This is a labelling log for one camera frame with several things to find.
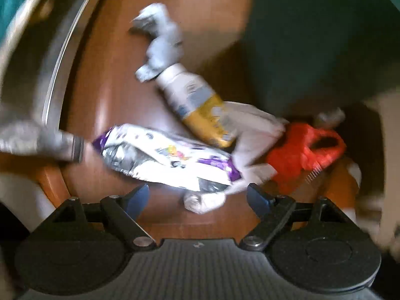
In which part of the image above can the purple white snack wrapper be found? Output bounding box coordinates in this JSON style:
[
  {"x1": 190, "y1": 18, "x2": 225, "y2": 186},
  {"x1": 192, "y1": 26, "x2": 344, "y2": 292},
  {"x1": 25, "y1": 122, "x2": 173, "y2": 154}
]
[{"x1": 92, "y1": 124, "x2": 241, "y2": 193}]

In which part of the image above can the red plastic bag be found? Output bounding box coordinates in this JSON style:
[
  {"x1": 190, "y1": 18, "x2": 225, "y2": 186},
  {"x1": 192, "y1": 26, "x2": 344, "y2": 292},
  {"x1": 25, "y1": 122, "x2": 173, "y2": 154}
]
[{"x1": 266, "y1": 122, "x2": 346, "y2": 195}]

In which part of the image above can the white paper towel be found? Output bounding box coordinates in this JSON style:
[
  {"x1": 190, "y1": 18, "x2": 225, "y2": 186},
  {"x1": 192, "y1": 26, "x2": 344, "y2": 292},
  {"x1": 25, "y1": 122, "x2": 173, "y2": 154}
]
[{"x1": 184, "y1": 101, "x2": 288, "y2": 214}]

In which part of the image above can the white yellow bottle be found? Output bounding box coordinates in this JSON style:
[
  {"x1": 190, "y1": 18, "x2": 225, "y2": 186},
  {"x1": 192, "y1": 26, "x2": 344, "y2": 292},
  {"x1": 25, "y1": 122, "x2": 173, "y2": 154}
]
[{"x1": 156, "y1": 64, "x2": 237, "y2": 149}]

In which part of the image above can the grey white paper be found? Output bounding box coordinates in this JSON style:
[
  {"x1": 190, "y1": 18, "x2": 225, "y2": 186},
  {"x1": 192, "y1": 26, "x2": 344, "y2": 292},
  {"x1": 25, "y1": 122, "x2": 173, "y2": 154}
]
[{"x1": 130, "y1": 3, "x2": 184, "y2": 83}]

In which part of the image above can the dark teal trash bin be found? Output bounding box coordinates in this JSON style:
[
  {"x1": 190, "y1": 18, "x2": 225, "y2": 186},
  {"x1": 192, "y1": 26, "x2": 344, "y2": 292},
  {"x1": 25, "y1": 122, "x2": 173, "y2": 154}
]
[{"x1": 241, "y1": 0, "x2": 399, "y2": 117}]

